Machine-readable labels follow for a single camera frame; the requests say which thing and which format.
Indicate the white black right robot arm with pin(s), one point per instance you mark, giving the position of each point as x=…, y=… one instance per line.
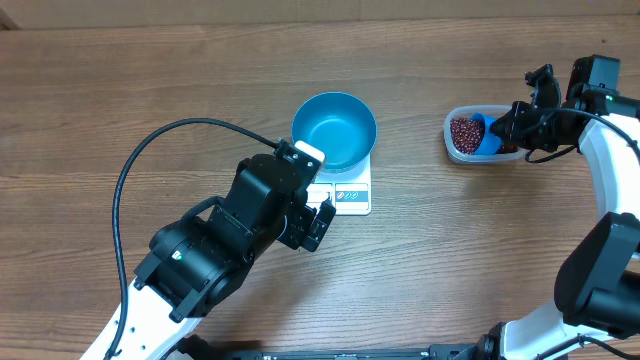
x=596, y=297

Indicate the red beans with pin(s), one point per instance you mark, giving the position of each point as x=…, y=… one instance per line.
x=467, y=136

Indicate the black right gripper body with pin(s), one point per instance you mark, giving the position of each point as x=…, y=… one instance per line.
x=539, y=131

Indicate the teal metal bowl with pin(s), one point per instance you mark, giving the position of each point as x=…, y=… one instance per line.
x=340, y=125

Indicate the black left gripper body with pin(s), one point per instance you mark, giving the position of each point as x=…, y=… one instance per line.
x=297, y=222

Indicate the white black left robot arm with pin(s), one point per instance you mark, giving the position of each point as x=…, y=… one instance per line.
x=200, y=260

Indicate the white digital kitchen scale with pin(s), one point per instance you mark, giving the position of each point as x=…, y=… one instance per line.
x=350, y=192

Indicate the black mounting rail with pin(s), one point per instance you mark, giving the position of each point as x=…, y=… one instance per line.
x=195, y=347

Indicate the clear plastic container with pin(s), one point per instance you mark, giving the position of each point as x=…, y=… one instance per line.
x=492, y=111

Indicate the blue plastic measuring scoop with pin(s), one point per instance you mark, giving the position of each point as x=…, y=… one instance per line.
x=490, y=143

